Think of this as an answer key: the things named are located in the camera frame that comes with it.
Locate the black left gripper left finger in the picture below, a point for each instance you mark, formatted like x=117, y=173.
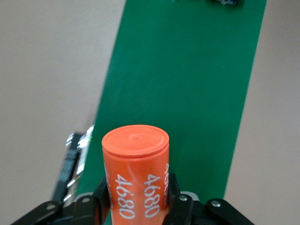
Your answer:
x=77, y=211

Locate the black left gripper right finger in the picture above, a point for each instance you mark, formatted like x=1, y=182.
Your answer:
x=187, y=213

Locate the green push button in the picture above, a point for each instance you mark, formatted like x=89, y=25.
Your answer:
x=226, y=2

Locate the green belt conveyor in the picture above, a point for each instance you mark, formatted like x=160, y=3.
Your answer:
x=182, y=82

